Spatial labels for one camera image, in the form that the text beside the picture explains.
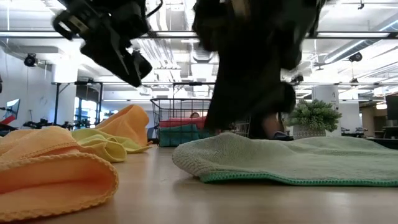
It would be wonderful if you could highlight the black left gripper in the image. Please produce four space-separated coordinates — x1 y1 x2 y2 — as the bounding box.
52 0 153 87

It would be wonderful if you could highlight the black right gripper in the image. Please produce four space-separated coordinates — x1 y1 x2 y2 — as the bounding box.
192 0 326 139

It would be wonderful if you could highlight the light green microfiber towel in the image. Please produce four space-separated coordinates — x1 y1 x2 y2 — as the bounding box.
172 132 398 187

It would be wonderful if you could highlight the pink microfiber towel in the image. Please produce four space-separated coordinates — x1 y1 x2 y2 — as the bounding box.
159 116 208 130

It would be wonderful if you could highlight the yellow microfiber towel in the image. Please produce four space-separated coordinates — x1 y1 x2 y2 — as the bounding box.
70 128 152 163

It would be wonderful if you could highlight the teal microfiber towel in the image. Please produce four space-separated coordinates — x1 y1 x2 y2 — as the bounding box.
158 124 216 148

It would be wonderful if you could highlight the green artificial potted plant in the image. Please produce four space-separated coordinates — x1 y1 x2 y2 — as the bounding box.
284 98 343 140

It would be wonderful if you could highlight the tilted computer monitor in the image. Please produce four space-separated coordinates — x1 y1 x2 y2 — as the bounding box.
4 98 21 121

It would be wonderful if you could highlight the black computer monitor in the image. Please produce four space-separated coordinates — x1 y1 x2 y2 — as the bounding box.
385 95 398 121

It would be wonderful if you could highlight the black wire basket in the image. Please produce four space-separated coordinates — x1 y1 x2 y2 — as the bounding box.
150 98 251 147

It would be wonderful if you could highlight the black metal rack frame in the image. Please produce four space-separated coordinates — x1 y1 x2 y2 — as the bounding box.
53 81 104 126

